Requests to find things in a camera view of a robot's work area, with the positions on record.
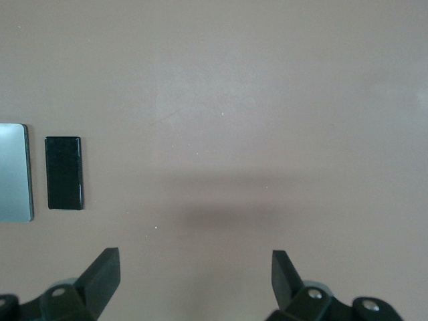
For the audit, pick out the black smartphone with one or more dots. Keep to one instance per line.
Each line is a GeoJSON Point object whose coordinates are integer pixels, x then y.
{"type": "Point", "coordinates": [63, 174]}

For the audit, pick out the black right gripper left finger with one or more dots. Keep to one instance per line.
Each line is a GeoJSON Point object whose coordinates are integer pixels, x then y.
{"type": "Point", "coordinates": [90, 294]}

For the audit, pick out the silver closed laptop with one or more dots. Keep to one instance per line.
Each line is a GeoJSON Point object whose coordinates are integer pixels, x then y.
{"type": "Point", "coordinates": [13, 174]}

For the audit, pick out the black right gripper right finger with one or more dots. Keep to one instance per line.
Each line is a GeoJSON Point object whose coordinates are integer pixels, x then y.
{"type": "Point", "coordinates": [301, 304]}

